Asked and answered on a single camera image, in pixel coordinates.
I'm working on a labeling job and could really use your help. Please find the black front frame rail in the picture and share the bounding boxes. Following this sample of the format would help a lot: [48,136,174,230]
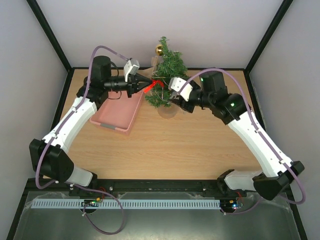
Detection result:
[24,178,254,199]

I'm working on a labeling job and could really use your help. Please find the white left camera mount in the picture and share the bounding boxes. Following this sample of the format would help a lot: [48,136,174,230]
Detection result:
[123,58,140,83]

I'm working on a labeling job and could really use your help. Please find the silver glitter star ornament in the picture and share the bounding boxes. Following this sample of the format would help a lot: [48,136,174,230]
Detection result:
[169,92,180,100]

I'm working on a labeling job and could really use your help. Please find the red ribbon bow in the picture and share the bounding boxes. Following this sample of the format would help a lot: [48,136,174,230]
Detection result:
[143,79,165,94]

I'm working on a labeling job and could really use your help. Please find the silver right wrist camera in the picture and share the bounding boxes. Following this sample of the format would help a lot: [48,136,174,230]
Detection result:
[168,77,186,92]

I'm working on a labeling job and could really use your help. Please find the small green christmas tree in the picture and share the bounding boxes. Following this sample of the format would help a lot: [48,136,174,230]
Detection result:
[144,36,191,109]

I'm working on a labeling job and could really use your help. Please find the clear led string lights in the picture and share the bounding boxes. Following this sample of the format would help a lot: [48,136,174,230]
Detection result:
[149,49,181,101]

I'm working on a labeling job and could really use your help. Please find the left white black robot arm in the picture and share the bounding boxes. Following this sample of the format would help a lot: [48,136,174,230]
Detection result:
[29,55,152,189]

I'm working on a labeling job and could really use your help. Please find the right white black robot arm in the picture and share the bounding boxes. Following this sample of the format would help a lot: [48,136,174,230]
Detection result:
[168,68,306,205]

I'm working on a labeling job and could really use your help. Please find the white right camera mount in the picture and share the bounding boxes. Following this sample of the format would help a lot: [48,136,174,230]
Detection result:
[177,81,193,101]

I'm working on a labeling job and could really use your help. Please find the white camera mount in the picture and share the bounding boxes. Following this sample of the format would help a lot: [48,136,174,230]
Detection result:
[177,81,193,101]
[123,58,140,83]

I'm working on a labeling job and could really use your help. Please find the gold bauble ornament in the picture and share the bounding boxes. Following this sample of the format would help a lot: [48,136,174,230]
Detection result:
[155,44,164,56]

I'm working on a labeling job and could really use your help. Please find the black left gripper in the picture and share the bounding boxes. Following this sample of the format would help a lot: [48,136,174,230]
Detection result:
[105,73,154,99]

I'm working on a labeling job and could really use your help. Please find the light blue slotted cable duct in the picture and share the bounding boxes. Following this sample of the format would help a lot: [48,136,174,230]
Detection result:
[31,198,221,210]

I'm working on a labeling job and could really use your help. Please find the round wooden tree base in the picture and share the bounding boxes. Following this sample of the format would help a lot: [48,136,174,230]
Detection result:
[157,104,179,119]

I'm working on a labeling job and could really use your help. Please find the pink perforated plastic basket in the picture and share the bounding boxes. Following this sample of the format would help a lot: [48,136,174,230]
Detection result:
[89,91,145,135]

